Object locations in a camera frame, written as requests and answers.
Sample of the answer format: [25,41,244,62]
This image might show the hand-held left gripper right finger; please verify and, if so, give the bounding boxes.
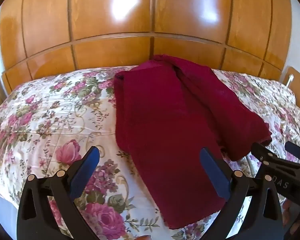
[199,147,283,240]

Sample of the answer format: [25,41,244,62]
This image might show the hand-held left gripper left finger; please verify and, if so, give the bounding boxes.
[16,145,100,240]

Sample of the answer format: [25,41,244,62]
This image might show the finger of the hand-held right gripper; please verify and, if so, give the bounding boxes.
[284,141,300,161]
[251,142,300,172]

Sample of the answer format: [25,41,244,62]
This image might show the dark red knitted cloth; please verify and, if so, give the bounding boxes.
[114,54,272,230]

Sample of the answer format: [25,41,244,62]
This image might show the wooden headboard panel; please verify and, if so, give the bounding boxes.
[281,66,300,117]

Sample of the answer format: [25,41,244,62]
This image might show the floral bedspread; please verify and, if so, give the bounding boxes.
[0,65,300,240]

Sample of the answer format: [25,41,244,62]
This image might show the wooden wardrobe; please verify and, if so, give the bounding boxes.
[0,0,293,93]

